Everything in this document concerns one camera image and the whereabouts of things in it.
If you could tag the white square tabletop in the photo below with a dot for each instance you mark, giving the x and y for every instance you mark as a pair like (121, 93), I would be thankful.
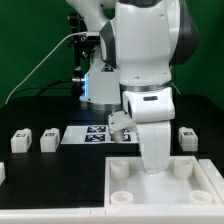
(184, 182)

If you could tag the white obstacle wall front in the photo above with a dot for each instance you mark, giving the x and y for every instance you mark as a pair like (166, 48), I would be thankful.
(159, 215)

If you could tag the white obstacle wall right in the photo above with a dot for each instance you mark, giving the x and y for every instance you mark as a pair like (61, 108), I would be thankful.
(214, 176)

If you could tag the white sheet with markers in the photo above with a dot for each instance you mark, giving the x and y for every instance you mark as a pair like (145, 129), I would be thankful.
(92, 134)

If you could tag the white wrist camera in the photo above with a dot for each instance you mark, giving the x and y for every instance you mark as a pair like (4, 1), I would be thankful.
(117, 123)

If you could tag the black camera stand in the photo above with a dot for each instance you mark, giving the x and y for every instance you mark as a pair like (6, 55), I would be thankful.
(83, 47)

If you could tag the white obstacle wall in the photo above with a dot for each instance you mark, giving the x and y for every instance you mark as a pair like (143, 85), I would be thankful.
(214, 176)
(159, 215)

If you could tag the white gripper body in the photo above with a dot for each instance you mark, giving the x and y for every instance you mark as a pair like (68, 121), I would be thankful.
(154, 143)

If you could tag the white obstacle block left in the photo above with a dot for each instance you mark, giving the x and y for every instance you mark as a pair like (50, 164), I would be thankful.
(2, 172)

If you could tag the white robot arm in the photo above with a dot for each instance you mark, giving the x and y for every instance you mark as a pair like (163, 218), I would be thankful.
(136, 42)

